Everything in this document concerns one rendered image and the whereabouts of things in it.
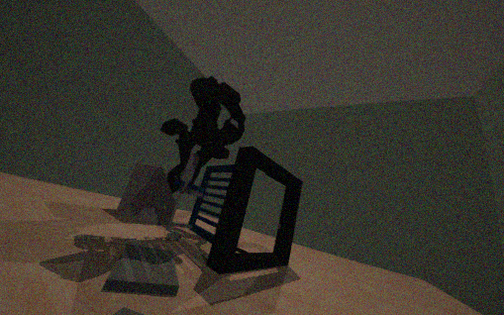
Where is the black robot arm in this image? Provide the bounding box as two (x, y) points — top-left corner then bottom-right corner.
(167, 76), (246, 193)

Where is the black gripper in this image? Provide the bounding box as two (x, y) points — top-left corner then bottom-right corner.
(160, 113), (230, 173)

